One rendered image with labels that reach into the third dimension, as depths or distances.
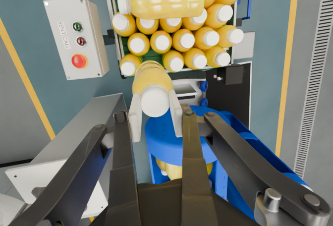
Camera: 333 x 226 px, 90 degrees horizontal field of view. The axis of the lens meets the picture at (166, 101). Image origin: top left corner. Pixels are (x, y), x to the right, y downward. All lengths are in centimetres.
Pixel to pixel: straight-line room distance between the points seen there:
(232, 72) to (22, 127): 203
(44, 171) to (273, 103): 204
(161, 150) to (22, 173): 62
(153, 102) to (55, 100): 174
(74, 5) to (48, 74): 139
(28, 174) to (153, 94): 78
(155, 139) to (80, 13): 39
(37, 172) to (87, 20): 65
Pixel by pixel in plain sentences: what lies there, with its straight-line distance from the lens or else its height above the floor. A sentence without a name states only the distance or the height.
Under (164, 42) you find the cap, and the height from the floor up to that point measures 110.
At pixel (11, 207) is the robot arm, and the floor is 115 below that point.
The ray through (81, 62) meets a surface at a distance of 52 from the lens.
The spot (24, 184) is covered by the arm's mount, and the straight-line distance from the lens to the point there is 98.
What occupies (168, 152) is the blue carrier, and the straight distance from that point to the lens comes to 48.
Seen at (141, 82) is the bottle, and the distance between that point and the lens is 25.
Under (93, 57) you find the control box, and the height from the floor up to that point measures 110.
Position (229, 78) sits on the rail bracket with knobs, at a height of 100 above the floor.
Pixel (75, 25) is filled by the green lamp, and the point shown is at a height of 111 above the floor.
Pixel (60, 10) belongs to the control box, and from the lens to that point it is 54.
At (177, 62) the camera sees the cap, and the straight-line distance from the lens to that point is 50.
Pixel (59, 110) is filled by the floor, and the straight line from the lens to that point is 195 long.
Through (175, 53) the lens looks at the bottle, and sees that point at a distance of 54.
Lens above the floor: 159
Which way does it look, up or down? 69 degrees down
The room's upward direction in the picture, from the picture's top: 166 degrees clockwise
